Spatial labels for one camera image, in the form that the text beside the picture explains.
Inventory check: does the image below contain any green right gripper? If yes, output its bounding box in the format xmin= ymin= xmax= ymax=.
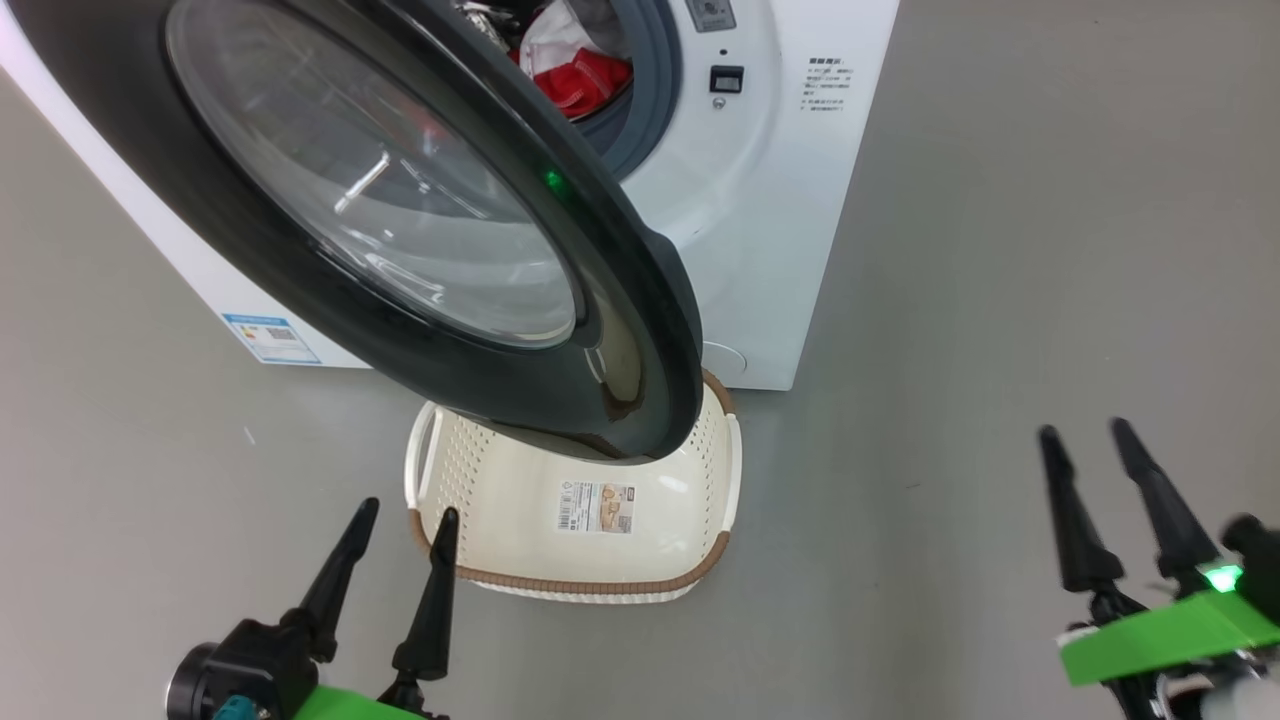
xmin=1038 ymin=418 xmax=1280 ymax=720

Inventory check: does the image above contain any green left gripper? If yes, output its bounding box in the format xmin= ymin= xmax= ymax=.
xmin=283 ymin=497 xmax=461 ymax=720

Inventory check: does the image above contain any black round glass washer door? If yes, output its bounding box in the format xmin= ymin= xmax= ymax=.
xmin=8 ymin=0 xmax=704 ymax=461

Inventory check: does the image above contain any red and white garment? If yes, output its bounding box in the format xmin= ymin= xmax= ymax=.
xmin=510 ymin=0 xmax=633 ymax=119

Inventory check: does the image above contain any cream laundry basket brown rim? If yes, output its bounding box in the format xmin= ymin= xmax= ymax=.
xmin=404 ymin=368 xmax=743 ymax=605

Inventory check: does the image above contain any basket product label sticker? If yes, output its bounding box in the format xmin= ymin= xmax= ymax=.
xmin=556 ymin=479 xmax=638 ymax=534

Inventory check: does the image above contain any white front-load washing machine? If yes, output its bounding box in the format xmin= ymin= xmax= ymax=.
xmin=0 ymin=0 xmax=901 ymax=393

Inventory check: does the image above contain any grey rubber door gasket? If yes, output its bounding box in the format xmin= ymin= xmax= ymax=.
xmin=575 ymin=0 xmax=686 ymax=181

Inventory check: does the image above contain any blue energy label sticker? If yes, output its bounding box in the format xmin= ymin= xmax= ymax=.
xmin=222 ymin=313 xmax=322 ymax=365

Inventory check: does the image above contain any round filter cover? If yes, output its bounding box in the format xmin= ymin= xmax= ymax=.
xmin=700 ymin=342 xmax=748 ymax=381

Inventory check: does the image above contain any stainless steel washer drum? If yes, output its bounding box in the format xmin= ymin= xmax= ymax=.
xmin=455 ymin=0 xmax=541 ymax=51

